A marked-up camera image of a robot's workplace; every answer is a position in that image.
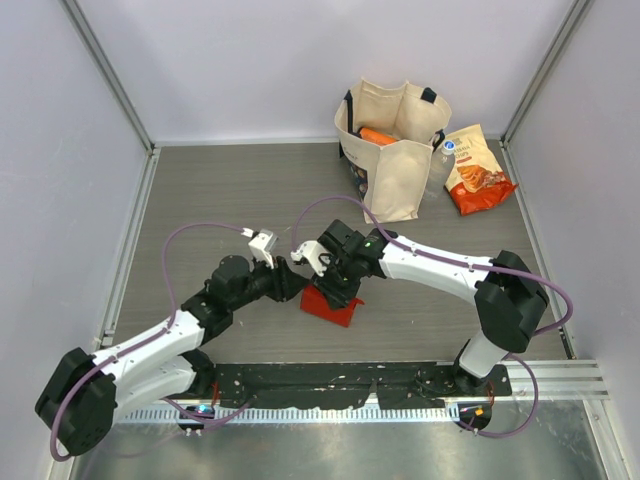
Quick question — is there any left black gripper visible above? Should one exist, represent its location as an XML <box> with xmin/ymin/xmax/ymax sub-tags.
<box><xmin>229</xmin><ymin>251</ymin><xmax>309</xmax><ymax>312</ymax></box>

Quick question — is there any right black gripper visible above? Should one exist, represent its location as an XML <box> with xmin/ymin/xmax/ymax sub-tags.
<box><xmin>310</xmin><ymin>255</ymin><xmax>361</xmax><ymax>311</ymax></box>

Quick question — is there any red cardboard paper box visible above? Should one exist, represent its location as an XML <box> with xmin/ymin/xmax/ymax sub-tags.
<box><xmin>300</xmin><ymin>285</ymin><xmax>364</xmax><ymax>328</ymax></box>

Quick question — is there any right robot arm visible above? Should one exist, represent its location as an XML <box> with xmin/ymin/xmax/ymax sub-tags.
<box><xmin>292</xmin><ymin>220</ymin><xmax>549</xmax><ymax>395</ymax></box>

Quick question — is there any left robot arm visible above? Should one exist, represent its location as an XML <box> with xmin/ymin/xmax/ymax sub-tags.
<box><xmin>35</xmin><ymin>255</ymin><xmax>309</xmax><ymax>462</ymax></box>

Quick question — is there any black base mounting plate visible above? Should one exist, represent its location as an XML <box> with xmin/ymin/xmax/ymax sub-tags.
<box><xmin>172</xmin><ymin>362</ymin><xmax>512</xmax><ymax>410</ymax></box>

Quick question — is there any orange item in bag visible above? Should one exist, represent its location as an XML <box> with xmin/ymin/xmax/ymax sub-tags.
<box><xmin>357</xmin><ymin>127</ymin><xmax>397</xmax><ymax>147</ymax></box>

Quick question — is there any clear plastic water bottle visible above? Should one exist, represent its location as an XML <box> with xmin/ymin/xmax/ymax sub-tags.
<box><xmin>423</xmin><ymin>140</ymin><xmax>455</xmax><ymax>199</ymax></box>

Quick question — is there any beige canvas tote bag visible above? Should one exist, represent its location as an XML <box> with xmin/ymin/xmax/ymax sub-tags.
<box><xmin>334</xmin><ymin>79</ymin><xmax>452</xmax><ymax>223</ymax></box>

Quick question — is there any orange chips bag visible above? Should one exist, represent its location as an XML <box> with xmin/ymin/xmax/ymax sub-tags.
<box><xmin>445</xmin><ymin>124</ymin><xmax>517</xmax><ymax>216</ymax></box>

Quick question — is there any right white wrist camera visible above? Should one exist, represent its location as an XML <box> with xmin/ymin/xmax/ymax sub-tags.
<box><xmin>290</xmin><ymin>240</ymin><xmax>331</xmax><ymax>277</ymax></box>

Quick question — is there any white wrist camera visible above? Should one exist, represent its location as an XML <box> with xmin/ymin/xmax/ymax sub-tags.
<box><xmin>290</xmin><ymin>240</ymin><xmax>331</xmax><ymax>277</ymax></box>
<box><xmin>242</xmin><ymin>228</ymin><xmax>278</xmax><ymax>269</ymax></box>

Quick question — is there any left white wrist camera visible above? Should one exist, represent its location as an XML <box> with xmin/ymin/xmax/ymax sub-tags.
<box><xmin>242</xmin><ymin>228</ymin><xmax>278</xmax><ymax>269</ymax></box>

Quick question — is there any slotted cable duct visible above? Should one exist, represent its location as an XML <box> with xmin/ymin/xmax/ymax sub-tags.
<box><xmin>119</xmin><ymin>403</ymin><xmax>459</xmax><ymax>428</ymax></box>

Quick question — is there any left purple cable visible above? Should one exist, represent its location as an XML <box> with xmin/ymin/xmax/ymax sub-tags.
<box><xmin>49</xmin><ymin>223</ymin><xmax>256</xmax><ymax>460</ymax></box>

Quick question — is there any purple cable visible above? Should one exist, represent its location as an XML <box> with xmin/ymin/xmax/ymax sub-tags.
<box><xmin>291</xmin><ymin>195</ymin><xmax>575</xmax><ymax>441</ymax></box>
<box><xmin>49</xmin><ymin>223</ymin><xmax>256</xmax><ymax>460</ymax></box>

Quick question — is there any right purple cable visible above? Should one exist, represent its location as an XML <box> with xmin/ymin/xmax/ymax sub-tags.
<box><xmin>291</xmin><ymin>195</ymin><xmax>575</xmax><ymax>441</ymax></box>

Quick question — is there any left aluminium frame post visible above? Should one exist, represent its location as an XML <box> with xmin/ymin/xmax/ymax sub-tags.
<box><xmin>59</xmin><ymin>0</ymin><xmax>155</xmax><ymax>154</ymax></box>

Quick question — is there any aluminium frame post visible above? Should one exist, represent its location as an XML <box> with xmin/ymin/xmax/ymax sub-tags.
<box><xmin>499</xmin><ymin>0</ymin><xmax>594</xmax><ymax>149</ymax></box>
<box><xmin>59</xmin><ymin>0</ymin><xmax>155</xmax><ymax>154</ymax></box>

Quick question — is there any right aluminium frame post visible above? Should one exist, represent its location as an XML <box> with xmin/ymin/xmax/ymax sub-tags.
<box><xmin>499</xmin><ymin>0</ymin><xmax>594</xmax><ymax>149</ymax></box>

